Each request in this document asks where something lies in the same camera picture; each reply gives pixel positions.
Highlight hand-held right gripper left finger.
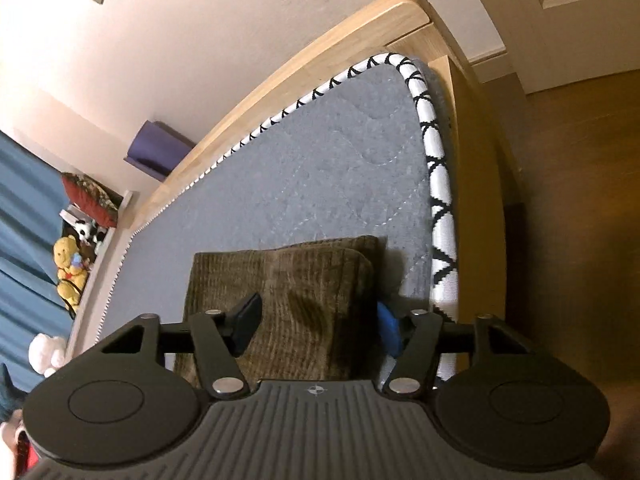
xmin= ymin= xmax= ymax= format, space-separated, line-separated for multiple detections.
xmin=101 ymin=293 xmax=264 ymax=402

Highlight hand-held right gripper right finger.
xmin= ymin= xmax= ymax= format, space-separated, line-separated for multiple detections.
xmin=377 ymin=301 xmax=539 ymax=402

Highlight brown corduroy pants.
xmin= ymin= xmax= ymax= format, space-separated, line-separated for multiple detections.
xmin=172 ymin=234 xmax=389 ymax=387

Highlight grey quilted mattress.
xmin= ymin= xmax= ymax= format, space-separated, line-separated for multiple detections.
xmin=75 ymin=52 xmax=459 ymax=396

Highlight panda plush toy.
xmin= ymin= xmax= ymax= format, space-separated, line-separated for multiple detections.
xmin=75 ymin=220 xmax=107 ymax=247

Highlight yellow bear plush toy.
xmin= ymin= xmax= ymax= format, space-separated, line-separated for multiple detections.
xmin=53 ymin=234 xmax=94 ymax=312

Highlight purple box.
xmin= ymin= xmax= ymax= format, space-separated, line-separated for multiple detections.
xmin=123 ymin=120 xmax=197 ymax=181

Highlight dark red patterned cushion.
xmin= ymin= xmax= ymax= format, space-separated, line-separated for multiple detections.
xmin=60 ymin=172 xmax=120 ymax=229

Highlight white plush toy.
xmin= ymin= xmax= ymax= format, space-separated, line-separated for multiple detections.
xmin=28 ymin=332 xmax=67 ymax=379

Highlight blue curtain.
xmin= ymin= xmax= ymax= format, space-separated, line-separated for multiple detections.
xmin=0 ymin=130 xmax=82 ymax=413

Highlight white panel door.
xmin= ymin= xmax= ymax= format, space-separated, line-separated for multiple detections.
xmin=519 ymin=0 xmax=640 ymax=95

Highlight wooden bed frame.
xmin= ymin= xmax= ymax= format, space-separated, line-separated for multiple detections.
xmin=65 ymin=0 xmax=532 ymax=397

